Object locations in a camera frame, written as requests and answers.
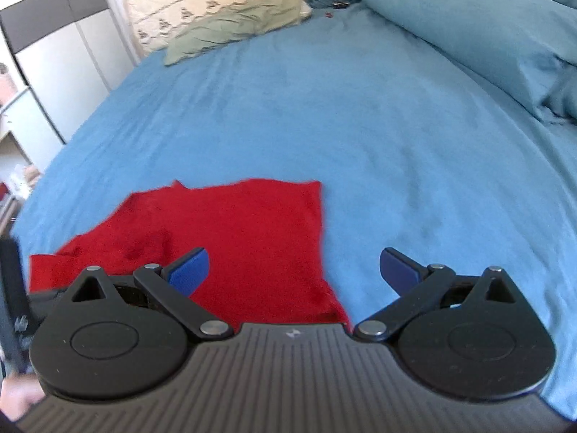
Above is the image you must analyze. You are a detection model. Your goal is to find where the bed with blue sheet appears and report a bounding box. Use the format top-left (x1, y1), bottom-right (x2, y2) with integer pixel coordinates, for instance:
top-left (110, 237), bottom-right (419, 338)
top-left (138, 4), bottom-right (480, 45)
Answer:
top-left (9, 0), bottom-right (577, 421)

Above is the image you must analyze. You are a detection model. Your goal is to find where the blue duvet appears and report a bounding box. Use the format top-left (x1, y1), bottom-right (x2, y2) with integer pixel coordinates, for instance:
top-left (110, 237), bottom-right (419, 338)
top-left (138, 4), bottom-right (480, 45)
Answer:
top-left (360, 0), bottom-right (577, 126)

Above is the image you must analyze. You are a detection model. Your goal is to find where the white shelf unit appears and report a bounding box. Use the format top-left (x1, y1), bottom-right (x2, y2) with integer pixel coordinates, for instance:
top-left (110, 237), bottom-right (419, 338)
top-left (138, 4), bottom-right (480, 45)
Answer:
top-left (0, 63), bottom-right (46, 222)

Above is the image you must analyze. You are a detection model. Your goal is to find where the green pillow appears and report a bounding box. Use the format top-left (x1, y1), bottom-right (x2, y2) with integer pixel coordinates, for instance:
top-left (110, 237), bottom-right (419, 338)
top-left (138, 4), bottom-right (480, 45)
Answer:
top-left (163, 0), bottom-right (313, 66)

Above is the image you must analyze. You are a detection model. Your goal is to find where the red cloth garment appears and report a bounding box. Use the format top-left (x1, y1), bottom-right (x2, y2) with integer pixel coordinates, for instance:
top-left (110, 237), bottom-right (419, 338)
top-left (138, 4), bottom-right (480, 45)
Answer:
top-left (29, 179), bottom-right (353, 331)

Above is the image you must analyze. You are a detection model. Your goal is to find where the white wardrobe with dark band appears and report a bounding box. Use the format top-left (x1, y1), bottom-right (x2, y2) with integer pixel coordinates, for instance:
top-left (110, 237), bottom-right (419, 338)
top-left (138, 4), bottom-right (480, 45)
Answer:
top-left (0, 0), bottom-right (141, 146)

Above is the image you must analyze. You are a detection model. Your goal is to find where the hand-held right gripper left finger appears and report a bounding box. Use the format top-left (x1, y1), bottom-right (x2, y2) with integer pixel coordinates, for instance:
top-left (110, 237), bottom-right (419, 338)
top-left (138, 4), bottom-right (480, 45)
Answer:
top-left (62, 248), bottom-right (234, 343)

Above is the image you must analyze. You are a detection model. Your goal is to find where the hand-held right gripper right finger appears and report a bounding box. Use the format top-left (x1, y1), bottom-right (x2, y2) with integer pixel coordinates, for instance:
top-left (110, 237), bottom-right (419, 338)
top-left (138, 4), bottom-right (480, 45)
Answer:
top-left (353, 248), bottom-right (524, 342)

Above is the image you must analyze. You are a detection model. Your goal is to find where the person's left hand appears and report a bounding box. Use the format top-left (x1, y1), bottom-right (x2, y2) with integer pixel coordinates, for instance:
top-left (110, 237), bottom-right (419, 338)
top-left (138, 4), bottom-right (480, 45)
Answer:
top-left (0, 376), bottom-right (45, 421)

